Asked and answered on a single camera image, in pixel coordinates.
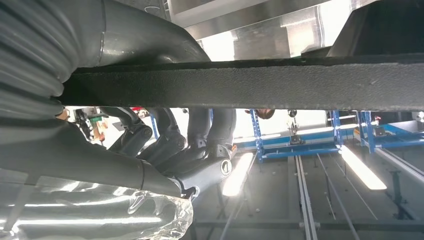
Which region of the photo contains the blue metal shelf rack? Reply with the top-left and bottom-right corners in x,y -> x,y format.
248,109 -> 344,164
356,110 -> 424,154

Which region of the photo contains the stainless steel workbench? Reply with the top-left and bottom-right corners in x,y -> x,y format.
165,0 -> 354,62

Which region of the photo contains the person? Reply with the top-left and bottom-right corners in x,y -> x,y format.
244,108 -> 276,121

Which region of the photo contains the long ceiling light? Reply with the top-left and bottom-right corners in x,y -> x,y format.
337,145 -> 388,191

